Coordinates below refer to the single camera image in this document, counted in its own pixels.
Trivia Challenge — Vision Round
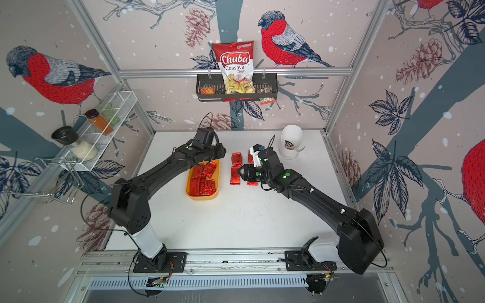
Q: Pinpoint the green item on shelf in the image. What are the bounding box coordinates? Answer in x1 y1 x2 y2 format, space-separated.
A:
101 103 120 127

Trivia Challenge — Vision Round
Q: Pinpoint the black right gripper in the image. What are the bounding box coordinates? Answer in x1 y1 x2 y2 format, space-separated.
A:
235 165 274 185

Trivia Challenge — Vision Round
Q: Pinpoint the chrome wire rack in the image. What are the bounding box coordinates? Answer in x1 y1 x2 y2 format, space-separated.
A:
1 158 85 205

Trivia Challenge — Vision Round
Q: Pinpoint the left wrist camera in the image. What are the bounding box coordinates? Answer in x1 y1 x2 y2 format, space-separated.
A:
194 127 215 145

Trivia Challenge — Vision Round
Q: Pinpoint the white wire wall shelf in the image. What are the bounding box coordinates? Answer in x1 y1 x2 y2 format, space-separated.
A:
60 91 138 172

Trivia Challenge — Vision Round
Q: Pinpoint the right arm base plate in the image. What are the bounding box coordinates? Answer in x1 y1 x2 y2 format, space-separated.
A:
282 250 337 271

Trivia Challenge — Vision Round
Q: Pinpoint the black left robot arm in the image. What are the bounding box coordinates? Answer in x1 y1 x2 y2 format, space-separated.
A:
108 127 226 271

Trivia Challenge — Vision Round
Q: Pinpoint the yellow storage box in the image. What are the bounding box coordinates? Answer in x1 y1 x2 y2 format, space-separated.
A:
185 160 221 201

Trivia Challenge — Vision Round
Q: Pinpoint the Chuba cassava chips bag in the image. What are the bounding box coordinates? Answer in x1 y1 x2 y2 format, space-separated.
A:
212 41 256 93

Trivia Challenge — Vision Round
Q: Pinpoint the orange spice bottle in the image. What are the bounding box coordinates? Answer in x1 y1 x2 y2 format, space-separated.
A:
85 109 114 136

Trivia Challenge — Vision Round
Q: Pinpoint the white mug with logo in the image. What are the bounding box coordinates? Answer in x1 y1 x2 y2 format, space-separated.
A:
279 124 305 160

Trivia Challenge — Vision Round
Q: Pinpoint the black lid rice jar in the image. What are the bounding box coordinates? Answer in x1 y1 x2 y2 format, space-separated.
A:
51 126 98 161

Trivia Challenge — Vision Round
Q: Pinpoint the pile of red tea bags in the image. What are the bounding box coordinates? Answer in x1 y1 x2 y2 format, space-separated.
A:
188 162 219 197

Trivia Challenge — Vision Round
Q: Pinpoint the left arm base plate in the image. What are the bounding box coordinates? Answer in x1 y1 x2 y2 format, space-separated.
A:
133 252 188 273

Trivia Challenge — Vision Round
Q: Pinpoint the aluminium horizontal frame bar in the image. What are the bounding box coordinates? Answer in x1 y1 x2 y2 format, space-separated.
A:
118 67 354 79

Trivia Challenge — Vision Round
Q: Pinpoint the black wire wall basket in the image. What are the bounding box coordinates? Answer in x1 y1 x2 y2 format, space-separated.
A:
196 73 278 102

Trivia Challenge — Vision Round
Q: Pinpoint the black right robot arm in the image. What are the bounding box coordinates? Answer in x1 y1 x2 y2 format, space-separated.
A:
238 144 384 275

